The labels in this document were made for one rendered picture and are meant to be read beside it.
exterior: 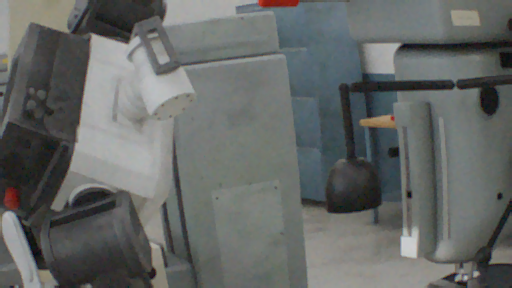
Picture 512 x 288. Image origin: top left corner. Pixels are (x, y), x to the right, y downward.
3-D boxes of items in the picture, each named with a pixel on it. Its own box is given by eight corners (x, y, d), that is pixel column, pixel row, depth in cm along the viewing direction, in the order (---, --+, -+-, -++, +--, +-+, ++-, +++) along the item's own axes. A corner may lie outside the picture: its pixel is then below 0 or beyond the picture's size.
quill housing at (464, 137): (467, 276, 112) (455, 43, 108) (390, 261, 130) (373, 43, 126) (540, 239, 120) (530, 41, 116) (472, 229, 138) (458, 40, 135)
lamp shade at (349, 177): (315, 214, 111) (311, 163, 110) (342, 201, 117) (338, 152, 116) (368, 212, 107) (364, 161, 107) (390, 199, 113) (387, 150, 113)
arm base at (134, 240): (73, 312, 116) (39, 261, 109) (64, 254, 126) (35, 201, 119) (163, 292, 116) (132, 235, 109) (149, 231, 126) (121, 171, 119)
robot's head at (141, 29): (139, 104, 122) (147, 76, 116) (118, 54, 125) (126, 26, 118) (180, 89, 125) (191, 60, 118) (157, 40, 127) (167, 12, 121)
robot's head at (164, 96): (136, 133, 121) (165, 96, 115) (111, 72, 124) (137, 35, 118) (173, 126, 126) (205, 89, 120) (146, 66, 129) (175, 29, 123)
